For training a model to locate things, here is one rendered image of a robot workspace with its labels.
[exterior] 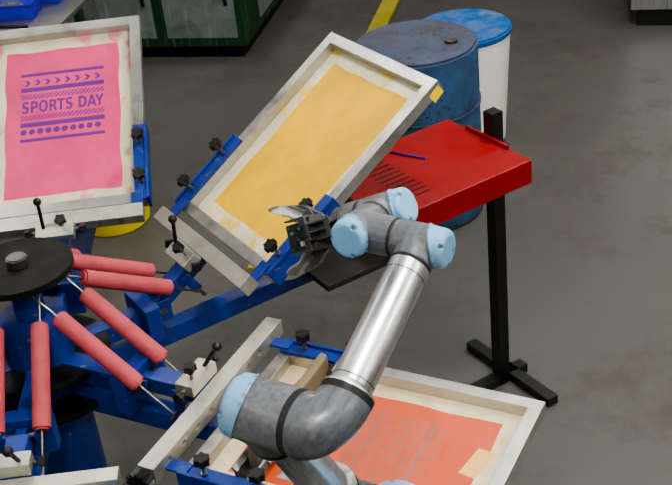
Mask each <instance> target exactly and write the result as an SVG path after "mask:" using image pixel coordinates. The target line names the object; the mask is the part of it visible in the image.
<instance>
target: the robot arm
mask: <svg viewBox="0 0 672 485"><path fill-rule="evenodd" d="M268 211H269V212H271V213H273V214H275V215H281V216H283V217H289V218H290V219H291V220H288V221H285V222H284V223H290V222H295V224H292V225H289V226H286V231H287V235H288V239H289V243H290V248H291V252H292V253H293V254H292V256H295V255H300V254H302V255H301V259H300V260H299V261H298V262H297V263H296V264H294V265H293V266H291V267H290V268H289V269H288V270H287V272H286V274H288V275H287V277H286V278H285V280H286V281H288V280H293V279H296V278H298V277H300V276H302V275H303V274H305V273H307V272H308V271H311V270H312V269H314V268H315V267H317V266H318V265H320V264H321V263H322V262H323V261H324V259H325V257H326V255H327V253H328V251H330V249H331V247H332V244H333V246H334V248H335V249H336V251H337V252H338V253H339V254H341V255H342V256H344V257H347V258H355V257H358V256H361V255H363V254H364V253H365V252H368V253H372V254H377V255H381V256H386V257H390V260H389V262H388V264H387V266H386V268H385V270H384V272H383V274H382V276H381V278H380V280H379V282H378V284H377V286H376V288H375V290H374V292H373V294H372V296H371V298H370V300H369V302H368V304H367V306H366V308H365V310H364V312H363V314H362V316H361V318H360V320H359V322H358V324H357V326H356V328H355V330H354V332H353V334H352V336H351V338H350V340H349V342H348V344H347V346H346V348H345V350H344V352H343V354H342V356H341V358H340V360H339V362H338V364H337V366H336V368H335V370H334V372H333V374H332V375H330V376H326V377H324V379H323V380H322V382H321V384H320V386H319V388H318V389H317V390H315V391H311V390H308V389H305V388H302V387H298V386H295V385H292V384H288V383H285V382H281V381H278V380H275V379H271V378H268V377H265V376H261V374H259V373H258V374H254V373H249V372H244V373H241V374H239V375H238V376H236V377H235V378H234V379H233V380H232V381H231V382H230V384H229V385H228V387H227V389H226V390H225V392H224V395H223V397H222V400H221V403H220V406H219V412H218V427H219V430H220V431H221V433H222V434H223V435H225V436H228V437H229V438H230V439H236V440H239V441H241V442H243V443H245V444H246V445H247V446H248V447H249V448H250V449H251V450H252V451H253V452H254V453H255V454H256V455H257V456H258V457H259V458H261V459H263V460H267V461H274V463H275V464H276V465H277V466H278V467H279V468H280V469H281V470H282V471H283V473H284V474H285V475H286V476H287V477H288V478H289V479H290V480H291V481H292V483H293V484H294V485H377V484H374V483H371V482H368V481H365V480H362V479H360V478H358V477H357V476H356V475H355V474H354V472H353V471H352V470H351V469H350V468H349V467H348V466H347V465H345V464H343V463H341V462H337V461H334V460H333V459H332V457H331V456H330V455H329V454H331V453H333V452H335V451H336V450H338V449H340V448H341V447H342V446H343V445H345V444H346V443H347V442H348V441H349V440H350V439H351V438H352V437H354V436H355V435H356V433H357V432H358V431H359V430H360V429H361V427H362V426H363V425H364V423H365V422H366V420H367V418H368V417H369V415H370V413H371V411H372V409H373V406H374V404H375V401H374V398H373V395H372V394H373V392H374V390H375V388H376V386H377V384H378V381H379V379H380V377H381V375H382V373H383V371H384V369H385V367H386V365H387V363H388V360H389V358H390V356H391V354H392V352H393V350H394V348H395V346H396V344H397V341H398V339H399V337H400V335H401V333H402V331H403V329H404V327H405V325H406V322H407V320H408V318H409V316H410V314H411V312H412V310H413V308H414V306H415V303H416V301H417V299H418V297H419V295H420V293H421V291H422V289H423V287H424V284H425V282H426V280H427V278H428V276H429V274H430V272H431V270H432V268H434V269H437V268H439V269H444V268H446V267H447V266H448V265H449V264H450V263H451V261H452V259H453V256H454V252H455V245H456V242H455V237H454V234H453V232H452V231H451V230H450V229H448V228H445V227H441V226H437V225H434V224H433V223H424V222H419V221H416V219H417V216H418V205H417V202H416V199H415V197H414V195H413V194H412V192H411V191H410V190H408V189H407V188H404V187H399V188H395V189H388V190H387V191H384V192H381V193H378V194H375V195H372V196H369V197H365V198H362V199H358V200H355V201H352V202H348V203H345V204H343V205H341V206H340V207H337V208H335V209H334V210H333V211H332V213H331V215H330V216H329V217H328V215H324V214H323V213H322V212H319V211H317V210H315V209H314V208H313V207H311V206H308V205H280V206H274V207H271V208H269V209H268ZM311 251H313V252H311Z"/></svg>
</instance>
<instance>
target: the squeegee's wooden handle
mask: <svg viewBox="0 0 672 485"><path fill-rule="evenodd" d="M328 371H329V365H328V358H327V357H326V356H323V355H318V356H317V358H316V359H315V360H314V362H313V363H312V364H311V365H310V367H309V368H308V369H307V371H306V372H305V373H304V374H303V376H302V377H301V378H300V380H299V381H298V382H297V383H296V385H295V386H298V387H302V388H305V389H308V390H311V391H315V390H317V389H318V388H319V386H320V384H321V382H322V380H323V379H324V377H326V376H328ZM247 452H248V458H249V464H250V468H251V469H253V468H254V467H256V466H257V465H258V464H259V463H260V462H261V460H262V459H261V458H259V457H258V456H257V455H256V454H255V453H254V452H253V451H252V450H251V449H250V448H249V447H248V446H247Z"/></svg>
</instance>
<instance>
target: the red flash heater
mask: <svg viewBox="0 0 672 485"><path fill-rule="evenodd" d="M391 151H393V152H399V153H404V154H410V155H415V156H421V157H426V159H421V158H415V157H409V156H404V155H397V154H392V153H390V152H391ZM530 183H532V161H531V160H530V159H528V158H526V157H524V156H522V155H520V154H518V153H516V152H514V151H512V150H510V149H509V145H508V144H506V143H504V142H502V141H500V140H498V139H496V138H494V137H491V136H489V135H487V134H485V133H483V132H481V131H479V130H477V129H475V128H473V127H471V126H469V125H466V126H465V127H463V126H461V125H459V124H457V123H455V122H453V121H451V120H449V119H447V120H444V121H442V122H439V123H437V124H434V125H432V126H429V127H427V128H424V129H422V130H419V131H417V132H414V133H412V134H409V135H407V136H404V137H402V138H400V139H399V140H398V141H397V142H396V143H395V145H394V146H393V147H392V148H391V149H390V150H389V152H388V153H387V154H386V155H385V156H384V157H383V159H382V160H381V161H380V162H379V163H378V164H377V165H376V167H375V168H374V169H373V170H372V171H371V172H370V174H369V175H368V176H367V177H366V178H365V179H364V181H363V182H362V183H361V184H360V185H359V186H358V188H357V189H356V190H355V191H354V192H353V193H352V194H351V196H350V197H349V198H348V199H347V200H346V201H345V203H348V202H352V201H355V200H358V199H362V198H365V197H369V196H372V195H375V194H378V193H381V192H384V191H387V190H388V189H395V188H399V187H404V188H407V189H408V190H410V191H411V192H412V194H413V195H414V197H415V199H416V202H417V205H418V216H417V219H416V221H419V222H424V223H433V224H434V225H438V224H440V223H443V222H445V221H447V220H449V219H452V218H454V217H456V216H458V215H461V214H463V213H465V212H467V211H469V210H472V209H474V208H476V207H478V206H481V205H483V204H485V203H487V202H490V201H492V200H494V199H496V198H498V197H501V196H503V195H505V194H507V193H510V192H512V191H514V190H516V189H519V188H521V187H523V186H525V185H528V184H530ZM345 203H344V204H345Z"/></svg>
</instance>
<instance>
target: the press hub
mask: <svg viewBox="0 0 672 485"><path fill-rule="evenodd" d="M73 265H74V256H73V252H72V250H71V248H70V247H69V246H68V245H66V244H65V243H63V242H61V241H58V240H55V239H51V238H42V237H33V238H24V239H18V240H13V241H9V242H6V243H3V244H0V302H4V301H11V302H12V305H11V306H9V307H8V308H6V309H5V310H4V311H3V312H2V314H1V315H0V327H1V328H2V329H3V330H4V343H5V360H7V359H8V362H9V364H10V365H11V366H12V367H14V368H15V370H13V371H10V372H8V373H6V374H5V398H6V399H14V400H20V397H21V393H22V389H23V385H24V382H25V378H26V374H27V371H31V331H30V326H31V325H32V324H33V323H34V322H37V321H38V302H37V301H35V300H34V299H33V298H32V297H31V296H35V297H36V298H38V294H40V293H41V302H42V303H44V304H45V305H46V306H47V307H48V308H50V309H51V310H52V311H53V312H54V313H56V314H58V313H59V312H60V311H62V312H63V311H65V312H66V313H68V311H67V308H66V305H65V303H64V302H63V301H61V300H60V299H58V298H55V297H50V296H43V293H42V292H44V291H46V290H48V289H50V288H52V287H54V286H55V285H57V284H58V283H59V282H61V281H62V280H63V279H64V278H65V277H66V276H67V275H68V274H69V273H70V271H71V269H72V268H73ZM68 314H69V313H68ZM69 315H70V316H71V317H72V318H74V319H75V320H76V321H77V322H78V323H80V324H81V325H82V326H83V327H85V326H87V325H90V324H92V323H94V322H97V321H96V320H95V319H92V318H90V317H87V316H83V315H78V314H69ZM54 317H55V316H53V315H52V314H51V313H50V312H49V311H47V310H46V309H45V308H44V307H43V306H41V321H43V322H46V323H47V324H49V344H50V386H51V396H52V395H55V398H56V402H55V406H54V411H53V412H54V415H55V419H56V423H57V426H58V430H59V433H60V437H61V442H60V447H59V450H58V451H51V452H49V457H48V462H47V466H46V471H45V475H49V474H58V473H66V472H74V471H82V470H91V469H99V468H107V467H108V466H107V462H106V458H105V454H104V450H103V447H102V443H101V439H100V435H99V431H98V427H97V423H96V420H95V416H94V412H93V410H94V409H95V408H97V407H98V406H99V405H98V401H97V400H93V399H89V398H85V397H81V396H77V395H73V394H70V393H69V389H71V388H73V387H75V386H77V385H79V384H80V383H82V382H84V381H85V380H87V379H88V378H89V377H91V373H90V371H89V370H85V369H81V368H77V367H72V366H68V365H64V364H61V363H62V362H63V361H65V360H66V359H67V358H68V357H69V356H70V355H71V354H72V353H73V351H74V352H78V353H83V354H87V353H86V352H84V351H83V350H82V349H81V348H80V347H78V346H77V345H76V344H75V343H74V342H72V341H71V340H70V339H69V338H68V337H66V336H65V335H64V334H63V333H62V332H60V331H59V330H58V329H57V328H56V327H54V326H53V325H52V324H53V322H52V320H53V319H54ZM94 336H95V337H96V338H98V339H99V340H100V341H101V342H102V343H104V344H105V345H106V346H107V347H108V348H110V349H111V342H110V337H109V334H108V332H107V331H103V332H101V333H99V334H96V335H94ZM87 355H88V354H87Z"/></svg>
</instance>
